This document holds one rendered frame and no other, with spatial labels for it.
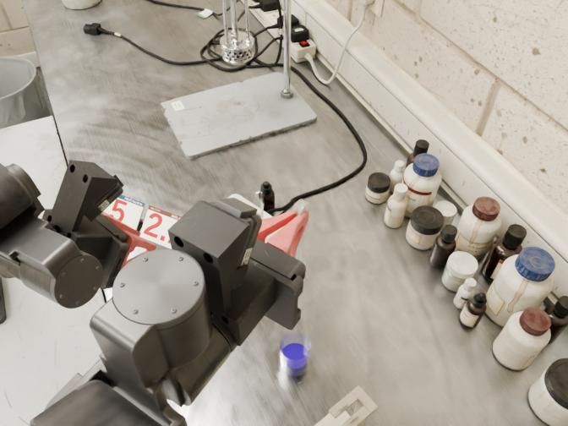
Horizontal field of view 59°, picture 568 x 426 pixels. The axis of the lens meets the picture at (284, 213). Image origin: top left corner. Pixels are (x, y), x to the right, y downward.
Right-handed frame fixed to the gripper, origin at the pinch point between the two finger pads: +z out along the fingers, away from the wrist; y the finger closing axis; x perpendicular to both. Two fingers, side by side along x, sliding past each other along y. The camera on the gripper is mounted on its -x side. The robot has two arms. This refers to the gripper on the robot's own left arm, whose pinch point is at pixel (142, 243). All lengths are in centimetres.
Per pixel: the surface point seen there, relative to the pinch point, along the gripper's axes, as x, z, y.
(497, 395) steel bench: -3, 24, -48
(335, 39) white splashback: -41, 54, 17
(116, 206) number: 4.2, 11.5, 18.5
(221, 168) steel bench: -7.4, 29.1, 13.8
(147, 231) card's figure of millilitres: 4.8, 12.8, 10.9
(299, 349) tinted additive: 4.0, 11.8, -23.7
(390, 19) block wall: -48, 47, 4
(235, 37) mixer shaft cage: -31.2, 29.0, 23.2
